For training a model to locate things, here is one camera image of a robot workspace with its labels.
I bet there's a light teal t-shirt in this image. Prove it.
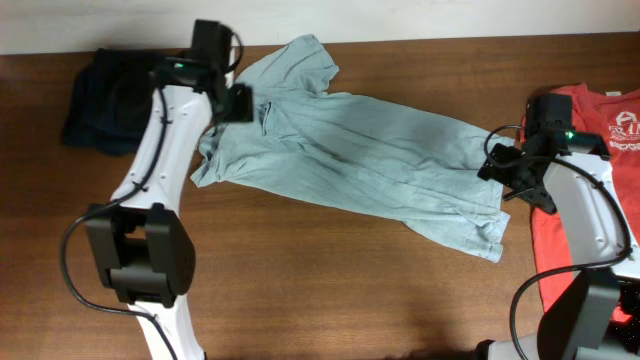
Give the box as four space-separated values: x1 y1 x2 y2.
192 35 509 262

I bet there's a red printed t-shirt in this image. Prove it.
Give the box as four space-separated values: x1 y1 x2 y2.
519 82 640 324

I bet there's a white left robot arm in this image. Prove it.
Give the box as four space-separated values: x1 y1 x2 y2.
72 19 254 359

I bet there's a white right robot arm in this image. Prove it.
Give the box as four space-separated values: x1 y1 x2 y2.
477 93 639 360

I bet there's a folded dark navy garment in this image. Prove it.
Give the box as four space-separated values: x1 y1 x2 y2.
60 48 165 156

